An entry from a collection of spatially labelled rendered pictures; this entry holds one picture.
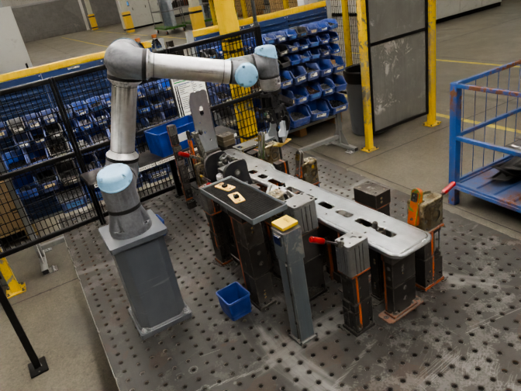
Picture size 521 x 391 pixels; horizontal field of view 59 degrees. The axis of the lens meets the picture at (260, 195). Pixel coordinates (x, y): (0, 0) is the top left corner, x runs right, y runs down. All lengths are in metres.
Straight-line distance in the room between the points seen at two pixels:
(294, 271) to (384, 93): 3.67
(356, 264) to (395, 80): 3.72
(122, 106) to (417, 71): 4.01
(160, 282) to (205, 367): 0.35
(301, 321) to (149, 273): 0.57
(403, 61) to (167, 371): 4.11
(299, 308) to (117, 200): 0.71
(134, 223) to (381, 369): 0.94
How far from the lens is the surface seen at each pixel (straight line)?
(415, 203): 1.65
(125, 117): 1.69
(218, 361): 1.67
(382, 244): 1.55
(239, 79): 1.52
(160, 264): 1.72
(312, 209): 1.64
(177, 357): 1.73
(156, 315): 1.83
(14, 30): 8.34
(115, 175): 1.61
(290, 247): 1.41
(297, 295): 1.53
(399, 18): 4.98
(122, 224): 1.66
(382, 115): 5.00
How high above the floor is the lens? 1.85
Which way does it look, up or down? 26 degrees down
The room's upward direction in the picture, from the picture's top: 11 degrees counter-clockwise
